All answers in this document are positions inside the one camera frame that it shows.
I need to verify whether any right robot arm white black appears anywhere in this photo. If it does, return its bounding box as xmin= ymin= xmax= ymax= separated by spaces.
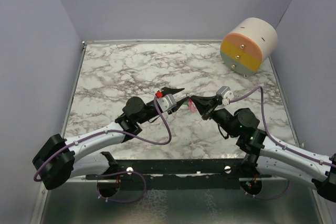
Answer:
xmin=191 ymin=95 xmax=335 ymax=202

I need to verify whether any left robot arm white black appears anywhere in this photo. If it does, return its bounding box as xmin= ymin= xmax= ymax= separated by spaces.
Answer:
xmin=32 ymin=87 xmax=189 ymax=190

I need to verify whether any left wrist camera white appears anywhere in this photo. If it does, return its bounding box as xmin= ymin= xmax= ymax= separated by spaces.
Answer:
xmin=155 ymin=91 xmax=176 ymax=112

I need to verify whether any round three-drawer mini cabinet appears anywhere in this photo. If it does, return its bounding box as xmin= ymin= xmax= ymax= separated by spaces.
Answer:
xmin=220 ymin=17 xmax=278 ymax=77

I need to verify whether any pink key tag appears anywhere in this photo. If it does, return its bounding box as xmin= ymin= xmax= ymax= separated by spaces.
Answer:
xmin=189 ymin=100 xmax=196 ymax=113

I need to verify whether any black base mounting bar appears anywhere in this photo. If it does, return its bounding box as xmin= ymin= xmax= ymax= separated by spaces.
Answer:
xmin=86 ymin=158 xmax=264 ymax=190

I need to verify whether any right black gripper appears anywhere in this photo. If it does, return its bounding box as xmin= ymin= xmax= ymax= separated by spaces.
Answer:
xmin=191 ymin=95 xmax=239 ymax=138

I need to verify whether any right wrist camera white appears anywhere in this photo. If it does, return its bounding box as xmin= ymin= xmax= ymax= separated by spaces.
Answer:
xmin=216 ymin=86 xmax=234 ymax=106

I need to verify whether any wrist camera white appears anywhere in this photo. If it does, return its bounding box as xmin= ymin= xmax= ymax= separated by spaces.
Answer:
xmin=216 ymin=86 xmax=234 ymax=106
xmin=155 ymin=91 xmax=176 ymax=112

